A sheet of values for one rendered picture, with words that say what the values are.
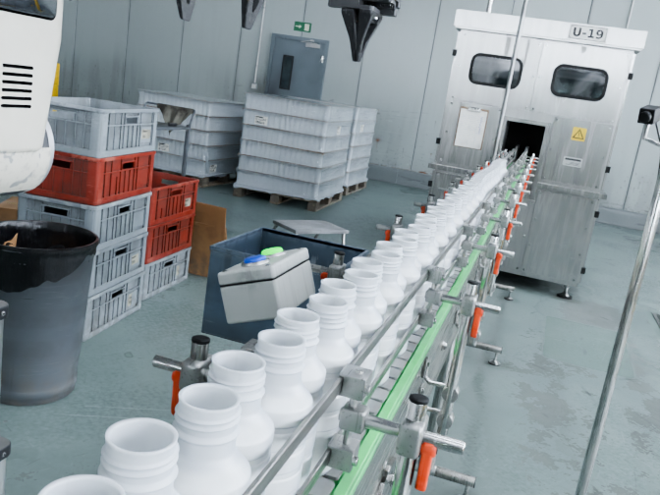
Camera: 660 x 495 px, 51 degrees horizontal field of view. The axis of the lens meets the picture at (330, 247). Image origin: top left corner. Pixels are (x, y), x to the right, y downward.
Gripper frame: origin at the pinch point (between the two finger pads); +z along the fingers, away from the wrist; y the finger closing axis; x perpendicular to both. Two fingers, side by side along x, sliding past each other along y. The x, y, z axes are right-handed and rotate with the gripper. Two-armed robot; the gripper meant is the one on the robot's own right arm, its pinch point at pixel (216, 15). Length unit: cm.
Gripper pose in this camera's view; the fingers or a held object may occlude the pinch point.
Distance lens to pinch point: 67.8
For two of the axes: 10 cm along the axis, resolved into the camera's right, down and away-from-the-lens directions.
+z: -1.5, 9.6, 2.2
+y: 9.4, 2.1, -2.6
